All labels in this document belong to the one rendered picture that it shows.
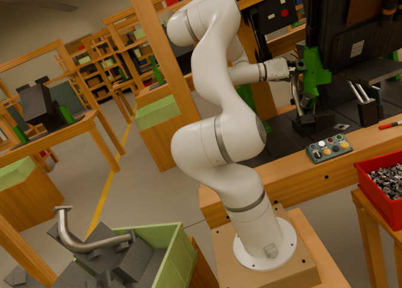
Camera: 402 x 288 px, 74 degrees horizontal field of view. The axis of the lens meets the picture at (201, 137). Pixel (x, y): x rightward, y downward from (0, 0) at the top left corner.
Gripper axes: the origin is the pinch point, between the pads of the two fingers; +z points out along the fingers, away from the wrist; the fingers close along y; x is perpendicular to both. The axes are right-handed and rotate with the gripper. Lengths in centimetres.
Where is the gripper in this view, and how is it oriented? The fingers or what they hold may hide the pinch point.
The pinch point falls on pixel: (297, 67)
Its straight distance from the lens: 132.2
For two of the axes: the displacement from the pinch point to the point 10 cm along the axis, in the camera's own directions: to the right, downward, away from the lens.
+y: -1.2, -9.2, 3.6
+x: 0.4, 3.6, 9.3
